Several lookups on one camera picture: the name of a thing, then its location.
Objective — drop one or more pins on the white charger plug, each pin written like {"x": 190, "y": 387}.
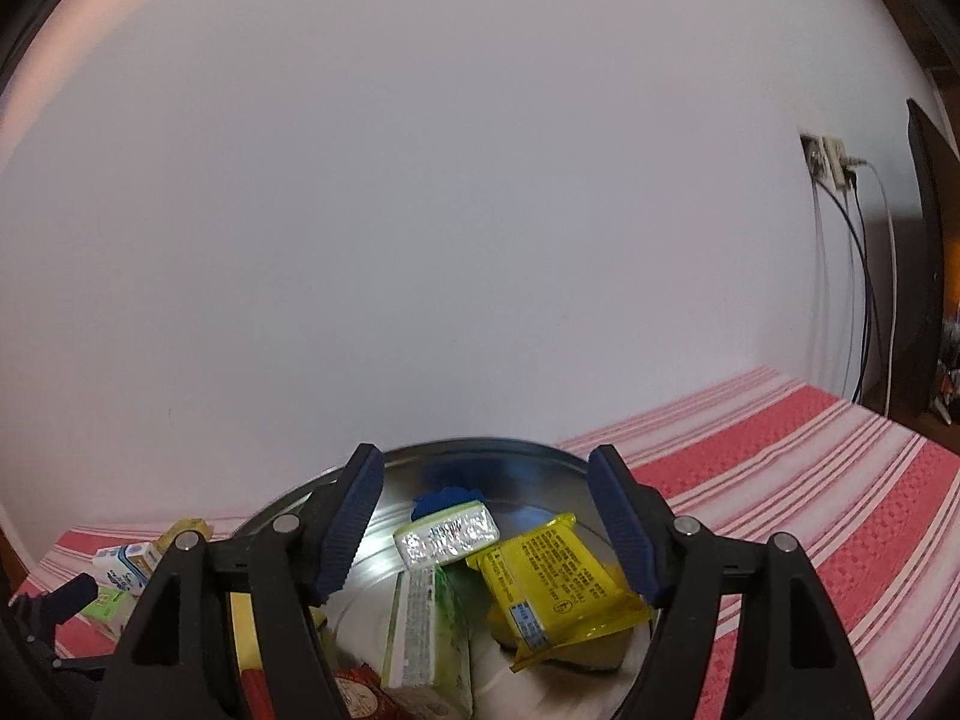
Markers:
{"x": 841, "y": 165}

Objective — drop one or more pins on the round metal cookie tin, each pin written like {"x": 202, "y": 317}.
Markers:
{"x": 475, "y": 582}

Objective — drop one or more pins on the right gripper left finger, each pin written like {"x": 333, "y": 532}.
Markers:
{"x": 179, "y": 656}

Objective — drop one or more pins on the green tissue pack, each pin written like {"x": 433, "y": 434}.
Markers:
{"x": 447, "y": 537}
{"x": 427, "y": 669}

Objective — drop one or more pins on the red snack packet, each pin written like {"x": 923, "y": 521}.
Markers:
{"x": 359, "y": 687}

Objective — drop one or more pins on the green white small carton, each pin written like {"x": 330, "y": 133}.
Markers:
{"x": 110, "y": 612}

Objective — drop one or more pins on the red striped tablecloth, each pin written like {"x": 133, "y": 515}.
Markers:
{"x": 874, "y": 505}

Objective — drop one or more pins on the yellow green scouring sponge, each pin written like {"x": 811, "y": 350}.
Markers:
{"x": 181, "y": 526}

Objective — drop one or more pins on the blue cloth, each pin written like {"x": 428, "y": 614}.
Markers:
{"x": 445, "y": 498}

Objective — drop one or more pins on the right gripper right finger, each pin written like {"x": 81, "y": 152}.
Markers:
{"x": 792, "y": 659}

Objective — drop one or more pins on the wall power socket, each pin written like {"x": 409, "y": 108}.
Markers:
{"x": 813, "y": 156}

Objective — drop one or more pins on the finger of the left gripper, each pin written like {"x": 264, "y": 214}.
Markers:
{"x": 70, "y": 598}

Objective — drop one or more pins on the yellow foil packet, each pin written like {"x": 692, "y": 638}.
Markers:
{"x": 555, "y": 602}

